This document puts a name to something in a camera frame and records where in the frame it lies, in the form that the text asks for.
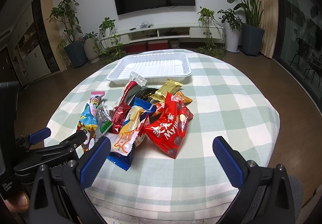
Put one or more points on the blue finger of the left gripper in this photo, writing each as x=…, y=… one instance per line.
x=75, y=140
x=39, y=136

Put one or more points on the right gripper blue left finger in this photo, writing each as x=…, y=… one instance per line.
x=92, y=161

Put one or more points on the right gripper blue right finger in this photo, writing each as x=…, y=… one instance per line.
x=231, y=161

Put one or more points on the blue panda snack bag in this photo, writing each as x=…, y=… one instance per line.
x=88, y=124

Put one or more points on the clear sunflower seed bag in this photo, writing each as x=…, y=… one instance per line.
x=103, y=119

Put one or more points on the pink cartoon snack packet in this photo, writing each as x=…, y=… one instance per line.
x=95, y=100

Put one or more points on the blue yellow snack bag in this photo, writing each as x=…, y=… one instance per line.
x=122, y=144

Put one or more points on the large red Mylikes bag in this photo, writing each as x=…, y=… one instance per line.
x=169, y=130

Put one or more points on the small orange snack packet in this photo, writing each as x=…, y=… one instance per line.
x=184, y=99

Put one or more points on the black snack packet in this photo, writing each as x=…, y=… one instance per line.
x=143, y=94

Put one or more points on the gold snack bar wrapper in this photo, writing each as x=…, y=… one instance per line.
x=170, y=86

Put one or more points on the white strawberry snack packet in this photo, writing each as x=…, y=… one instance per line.
x=141, y=131

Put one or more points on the person's left hand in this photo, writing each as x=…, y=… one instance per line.
x=19, y=204

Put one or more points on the green white checkered tablecloth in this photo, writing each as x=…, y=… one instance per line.
x=174, y=175

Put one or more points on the grey chair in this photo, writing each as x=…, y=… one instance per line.
x=279, y=202

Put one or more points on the white storage cabinet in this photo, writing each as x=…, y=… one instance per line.
x=25, y=51

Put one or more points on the tall plant dark pot left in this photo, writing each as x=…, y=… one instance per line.
x=73, y=48

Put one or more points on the tall plant dark pot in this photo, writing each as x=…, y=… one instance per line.
x=73, y=48
x=252, y=33

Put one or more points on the plant in white pot left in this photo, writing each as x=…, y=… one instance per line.
x=91, y=47

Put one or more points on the plant in white pot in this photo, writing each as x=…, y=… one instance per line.
x=91, y=47
x=232, y=25

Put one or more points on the trailing vine plant left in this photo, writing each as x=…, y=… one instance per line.
x=109, y=42

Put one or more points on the left red storage box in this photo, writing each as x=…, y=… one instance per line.
x=136, y=47

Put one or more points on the red storage box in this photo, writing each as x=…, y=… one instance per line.
x=158, y=45
x=136, y=47

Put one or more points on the white plastic tray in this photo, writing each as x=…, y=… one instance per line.
x=154, y=67

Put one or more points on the right red storage box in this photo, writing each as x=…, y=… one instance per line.
x=158, y=45

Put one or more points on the plant in white pot right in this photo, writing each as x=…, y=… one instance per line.
x=232, y=25

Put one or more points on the glass sliding door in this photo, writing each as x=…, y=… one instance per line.
x=298, y=46

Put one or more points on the trailing plant on console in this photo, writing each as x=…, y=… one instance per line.
x=214, y=34

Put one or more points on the small white pot under console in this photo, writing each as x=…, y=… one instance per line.
x=174, y=43

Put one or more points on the white tv console shelf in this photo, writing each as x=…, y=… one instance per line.
x=161, y=32

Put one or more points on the beige curtain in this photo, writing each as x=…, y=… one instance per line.
x=269, y=23

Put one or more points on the tall plant dark pot right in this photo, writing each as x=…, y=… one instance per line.
x=252, y=33

